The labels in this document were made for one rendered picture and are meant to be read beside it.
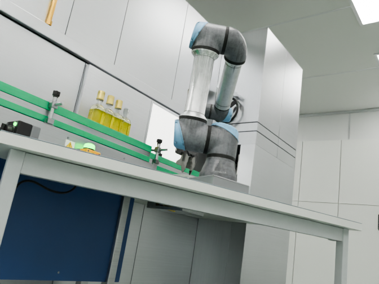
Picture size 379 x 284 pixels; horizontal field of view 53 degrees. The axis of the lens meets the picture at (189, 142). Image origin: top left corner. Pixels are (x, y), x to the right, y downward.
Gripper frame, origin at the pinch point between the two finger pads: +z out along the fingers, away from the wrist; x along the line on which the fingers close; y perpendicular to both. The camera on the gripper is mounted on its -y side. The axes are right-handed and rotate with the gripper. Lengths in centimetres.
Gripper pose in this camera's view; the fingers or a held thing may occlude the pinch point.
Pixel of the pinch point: (187, 171)
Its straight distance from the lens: 186.5
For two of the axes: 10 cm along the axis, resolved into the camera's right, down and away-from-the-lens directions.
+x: -6.1, -2.9, -7.4
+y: -7.8, 0.5, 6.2
